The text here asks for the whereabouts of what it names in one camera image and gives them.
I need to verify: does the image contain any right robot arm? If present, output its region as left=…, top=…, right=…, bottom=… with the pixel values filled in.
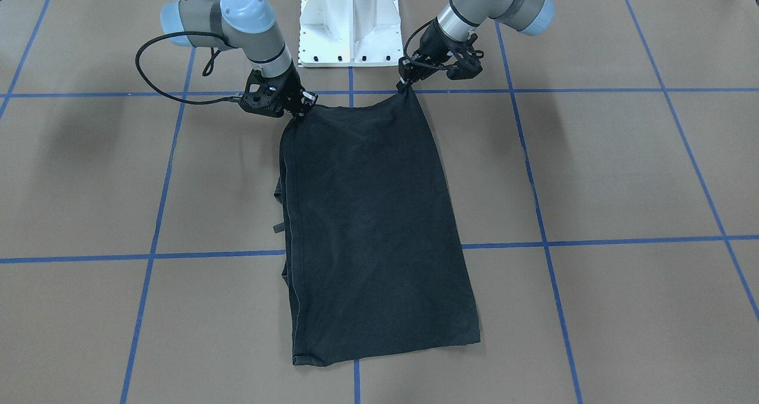
left=152, top=0, right=318, bottom=118

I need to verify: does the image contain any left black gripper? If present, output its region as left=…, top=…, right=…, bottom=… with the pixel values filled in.
left=396, top=18, right=459, bottom=91

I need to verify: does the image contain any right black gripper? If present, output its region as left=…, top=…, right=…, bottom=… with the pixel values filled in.
left=269, top=66, right=319, bottom=117

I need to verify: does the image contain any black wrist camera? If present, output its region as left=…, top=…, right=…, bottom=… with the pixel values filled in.
left=445, top=41, right=484, bottom=80
left=238, top=69, right=286, bottom=118

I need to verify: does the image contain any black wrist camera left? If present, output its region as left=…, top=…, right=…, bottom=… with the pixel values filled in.
left=445, top=41, right=484, bottom=80

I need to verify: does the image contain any black t-shirt with logo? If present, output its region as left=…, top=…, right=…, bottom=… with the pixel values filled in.
left=275, top=88, right=481, bottom=368

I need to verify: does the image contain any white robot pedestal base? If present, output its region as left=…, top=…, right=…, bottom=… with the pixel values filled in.
left=298, top=0, right=402, bottom=67

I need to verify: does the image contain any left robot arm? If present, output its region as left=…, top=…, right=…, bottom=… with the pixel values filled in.
left=396, top=0, right=556, bottom=93

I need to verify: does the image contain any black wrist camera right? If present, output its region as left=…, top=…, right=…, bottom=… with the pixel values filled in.
left=238, top=69, right=286, bottom=118

